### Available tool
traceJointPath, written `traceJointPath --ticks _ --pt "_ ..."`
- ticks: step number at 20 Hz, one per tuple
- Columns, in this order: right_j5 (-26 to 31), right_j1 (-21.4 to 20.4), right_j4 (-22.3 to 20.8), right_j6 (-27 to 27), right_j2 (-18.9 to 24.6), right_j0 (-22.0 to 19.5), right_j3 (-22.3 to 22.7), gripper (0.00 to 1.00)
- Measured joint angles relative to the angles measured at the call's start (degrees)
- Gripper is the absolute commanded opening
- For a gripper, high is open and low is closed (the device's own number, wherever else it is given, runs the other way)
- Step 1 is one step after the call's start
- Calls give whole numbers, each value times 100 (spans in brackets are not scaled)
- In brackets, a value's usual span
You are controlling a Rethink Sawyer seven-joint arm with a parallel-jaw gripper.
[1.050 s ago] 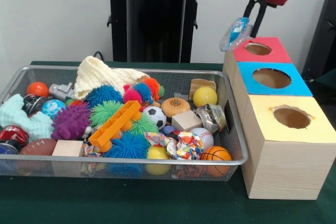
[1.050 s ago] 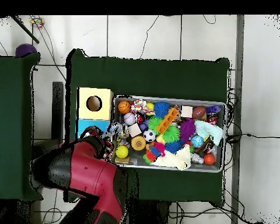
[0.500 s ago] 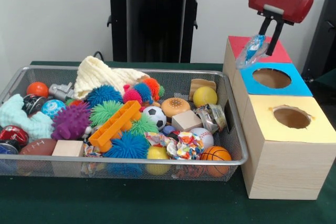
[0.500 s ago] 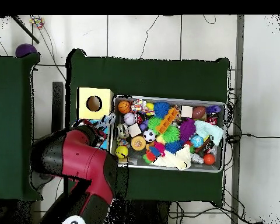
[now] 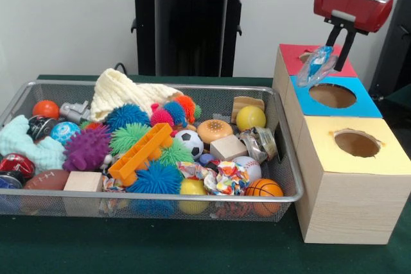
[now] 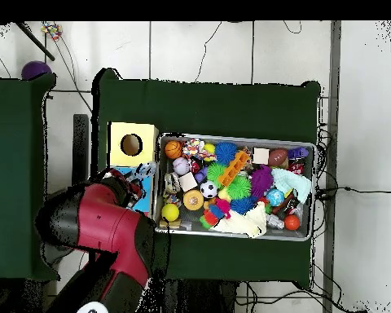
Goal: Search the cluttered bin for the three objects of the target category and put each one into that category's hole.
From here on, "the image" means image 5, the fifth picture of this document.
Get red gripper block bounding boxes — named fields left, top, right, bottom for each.
left=313, top=0, right=394, bottom=73

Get crushed clear plastic bottle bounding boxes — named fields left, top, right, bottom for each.
left=296, top=46, right=339, bottom=89

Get orange toy brick round studs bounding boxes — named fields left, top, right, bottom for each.
left=107, top=123, right=174, bottom=187

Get wooden box three holes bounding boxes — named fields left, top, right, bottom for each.
left=273, top=44, right=411, bottom=245

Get clear shallow mesh bin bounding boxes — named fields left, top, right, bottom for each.
left=0, top=79, right=304, bottom=222

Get yellow green ball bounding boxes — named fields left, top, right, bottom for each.
left=236, top=105, right=267, bottom=132

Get small orange basketball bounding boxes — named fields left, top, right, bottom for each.
left=245, top=178, right=284, bottom=217

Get small black white soccer ball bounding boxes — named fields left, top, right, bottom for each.
left=174, top=130, right=204, bottom=160

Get green spiky ball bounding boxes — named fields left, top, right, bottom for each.
left=109, top=123, right=152, bottom=155
left=158, top=139, right=195, bottom=168

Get cream knitted cloth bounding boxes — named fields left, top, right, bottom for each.
left=90, top=68, right=182, bottom=123

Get blue spiky ball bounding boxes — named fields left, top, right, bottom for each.
left=127, top=160, right=184, bottom=196

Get dark green table cloth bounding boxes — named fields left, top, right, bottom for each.
left=0, top=74, right=411, bottom=274

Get purple spiky ball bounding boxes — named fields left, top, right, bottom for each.
left=62, top=124, right=112, bottom=173

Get red orange ball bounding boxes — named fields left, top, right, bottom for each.
left=32, top=99, right=60, bottom=121

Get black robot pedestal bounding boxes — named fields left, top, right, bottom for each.
left=124, top=0, right=259, bottom=77

